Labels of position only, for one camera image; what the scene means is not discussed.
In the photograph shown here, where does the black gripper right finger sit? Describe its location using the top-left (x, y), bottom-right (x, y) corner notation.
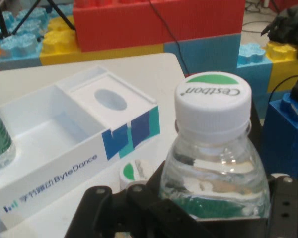
top-left (248, 99), bottom-right (298, 238)

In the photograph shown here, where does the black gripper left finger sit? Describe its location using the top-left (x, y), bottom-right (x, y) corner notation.
top-left (71, 158), bottom-right (214, 238)

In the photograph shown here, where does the clear water bottle green label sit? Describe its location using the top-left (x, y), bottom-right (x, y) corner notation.
top-left (0, 99), bottom-right (17, 172)
top-left (158, 71), bottom-right (272, 222)
top-left (118, 158), bottom-right (162, 191)

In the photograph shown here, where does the dark blue foam block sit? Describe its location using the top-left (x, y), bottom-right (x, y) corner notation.
top-left (260, 91), bottom-right (298, 179)

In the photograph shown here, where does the white ByteDance cardboard box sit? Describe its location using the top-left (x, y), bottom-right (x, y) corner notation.
top-left (0, 64), bottom-right (161, 233)

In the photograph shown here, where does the yellow foam block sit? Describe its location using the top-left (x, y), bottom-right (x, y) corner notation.
top-left (263, 39), bottom-right (298, 94)
top-left (39, 16), bottom-right (165, 67)

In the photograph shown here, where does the light blue foam block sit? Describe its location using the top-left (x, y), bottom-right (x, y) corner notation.
top-left (236, 42), bottom-right (273, 96)
top-left (0, 6), bottom-right (74, 72)

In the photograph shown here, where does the medium blue foam block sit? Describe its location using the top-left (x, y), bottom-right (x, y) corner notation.
top-left (163, 32), bottom-right (242, 76)

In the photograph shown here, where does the red foam block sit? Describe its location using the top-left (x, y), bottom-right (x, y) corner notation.
top-left (72, 0), bottom-right (246, 53)

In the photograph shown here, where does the black tripod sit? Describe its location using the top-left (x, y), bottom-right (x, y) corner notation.
top-left (0, 0), bottom-right (76, 41)

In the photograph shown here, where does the thin black cable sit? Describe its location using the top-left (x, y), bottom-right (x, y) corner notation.
top-left (148, 0), bottom-right (190, 75)

